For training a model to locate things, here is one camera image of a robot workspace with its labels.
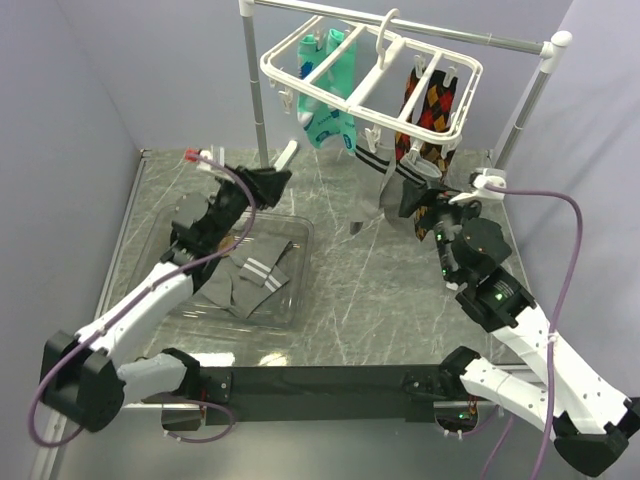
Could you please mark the red yellow argyle sock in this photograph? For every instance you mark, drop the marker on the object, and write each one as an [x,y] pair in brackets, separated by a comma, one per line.
[402,140]

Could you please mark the aluminium frame rail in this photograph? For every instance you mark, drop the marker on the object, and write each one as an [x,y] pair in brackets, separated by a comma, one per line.
[47,424]

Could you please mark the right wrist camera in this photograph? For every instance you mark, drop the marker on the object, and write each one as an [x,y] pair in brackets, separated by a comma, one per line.
[482,178]

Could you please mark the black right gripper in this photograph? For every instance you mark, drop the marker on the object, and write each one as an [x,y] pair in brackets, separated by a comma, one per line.
[438,198]

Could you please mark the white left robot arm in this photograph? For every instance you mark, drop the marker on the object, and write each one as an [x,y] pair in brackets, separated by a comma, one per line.
[85,376]

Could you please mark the silver white drying rack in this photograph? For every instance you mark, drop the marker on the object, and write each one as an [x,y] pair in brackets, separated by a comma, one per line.
[550,52]

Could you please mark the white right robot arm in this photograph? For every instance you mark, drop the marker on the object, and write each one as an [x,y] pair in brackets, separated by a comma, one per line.
[586,419]

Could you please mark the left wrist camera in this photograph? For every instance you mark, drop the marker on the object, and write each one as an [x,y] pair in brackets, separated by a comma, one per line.
[208,160]

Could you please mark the brown argyle hanging sock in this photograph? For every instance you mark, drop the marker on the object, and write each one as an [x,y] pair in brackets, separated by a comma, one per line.
[433,155]

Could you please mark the grey striped sock in bin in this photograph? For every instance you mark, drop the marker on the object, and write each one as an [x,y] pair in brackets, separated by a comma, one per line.
[258,264]

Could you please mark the grey striped hanging sock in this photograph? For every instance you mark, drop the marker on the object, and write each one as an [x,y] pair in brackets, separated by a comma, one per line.
[373,169]

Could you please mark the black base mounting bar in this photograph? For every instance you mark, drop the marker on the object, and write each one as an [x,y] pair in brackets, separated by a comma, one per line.
[314,393]

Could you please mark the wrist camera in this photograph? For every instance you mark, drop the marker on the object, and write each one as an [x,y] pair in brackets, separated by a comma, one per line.
[482,178]
[208,160]

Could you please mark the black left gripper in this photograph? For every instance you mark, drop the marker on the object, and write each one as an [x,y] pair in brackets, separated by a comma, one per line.
[266,184]

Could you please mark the clear plastic bin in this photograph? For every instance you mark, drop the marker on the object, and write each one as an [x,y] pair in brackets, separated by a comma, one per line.
[281,309]

